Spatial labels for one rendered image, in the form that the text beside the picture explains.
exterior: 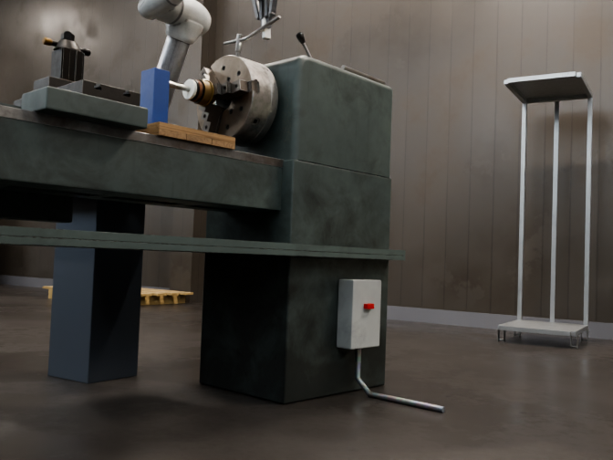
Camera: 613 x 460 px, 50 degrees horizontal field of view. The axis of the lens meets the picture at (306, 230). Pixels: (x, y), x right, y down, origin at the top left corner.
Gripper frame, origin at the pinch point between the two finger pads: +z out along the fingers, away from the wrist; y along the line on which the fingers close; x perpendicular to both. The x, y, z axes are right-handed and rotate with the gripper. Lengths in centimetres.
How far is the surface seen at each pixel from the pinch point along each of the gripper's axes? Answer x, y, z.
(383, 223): 61, 3, 68
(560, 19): 358, -22, -98
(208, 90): -15.9, -13.7, 21.8
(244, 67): -5.4, -6.0, 13.5
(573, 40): 358, -14, -79
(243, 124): -6.3, -7.1, 33.5
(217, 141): -23.5, -1.2, 41.9
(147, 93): -37.9, -18.3, 25.3
